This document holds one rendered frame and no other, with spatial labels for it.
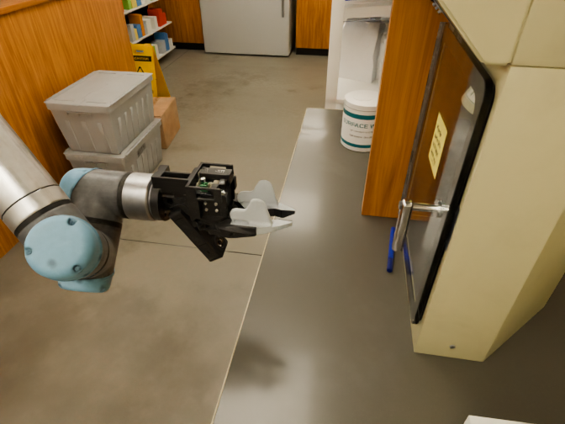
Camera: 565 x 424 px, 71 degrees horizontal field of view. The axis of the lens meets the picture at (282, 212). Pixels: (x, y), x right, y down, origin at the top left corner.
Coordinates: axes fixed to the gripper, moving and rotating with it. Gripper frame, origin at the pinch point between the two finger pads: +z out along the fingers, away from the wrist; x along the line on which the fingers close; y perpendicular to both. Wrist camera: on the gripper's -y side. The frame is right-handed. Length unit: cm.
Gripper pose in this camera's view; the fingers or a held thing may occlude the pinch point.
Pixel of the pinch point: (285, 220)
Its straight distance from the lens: 61.5
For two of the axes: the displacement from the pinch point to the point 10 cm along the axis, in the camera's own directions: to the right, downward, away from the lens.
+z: 9.9, 0.9, -1.3
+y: -0.1, -8.0, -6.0
